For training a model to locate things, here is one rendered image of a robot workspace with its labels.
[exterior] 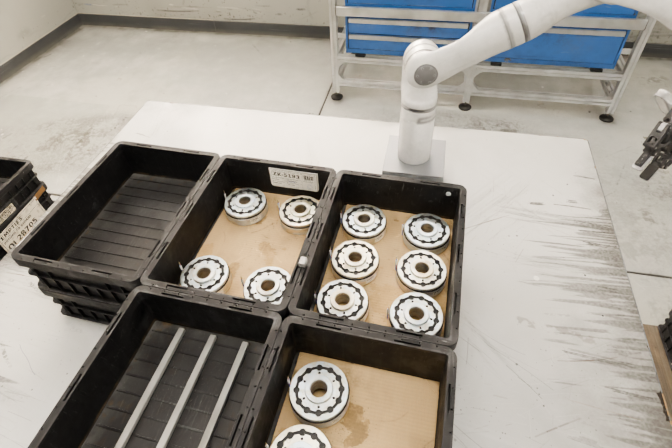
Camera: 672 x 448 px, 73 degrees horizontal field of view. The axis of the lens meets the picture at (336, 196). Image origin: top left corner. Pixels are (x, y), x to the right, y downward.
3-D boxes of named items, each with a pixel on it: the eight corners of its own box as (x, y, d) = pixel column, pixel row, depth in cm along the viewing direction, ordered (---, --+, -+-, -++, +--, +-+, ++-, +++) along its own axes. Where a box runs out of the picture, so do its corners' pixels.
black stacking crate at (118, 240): (134, 174, 128) (119, 142, 120) (231, 188, 122) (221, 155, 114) (37, 290, 101) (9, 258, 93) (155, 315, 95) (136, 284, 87)
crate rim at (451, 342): (338, 175, 109) (338, 168, 108) (465, 192, 103) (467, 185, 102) (286, 320, 82) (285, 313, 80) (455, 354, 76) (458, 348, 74)
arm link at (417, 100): (403, 36, 111) (399, 97, 123) (406, 55, 104) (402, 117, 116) (441, 35, 110) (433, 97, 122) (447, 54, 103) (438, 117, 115)
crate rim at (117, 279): (121, 146, 121) (118, 139, 120) (224, 160, 115) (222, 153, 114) (12, 264, 94) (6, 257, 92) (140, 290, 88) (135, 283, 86)
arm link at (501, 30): (519, 13, 95) (508, -4, 102) (400, 68, 105) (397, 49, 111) (528, 50, 101) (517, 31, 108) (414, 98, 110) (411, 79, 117)
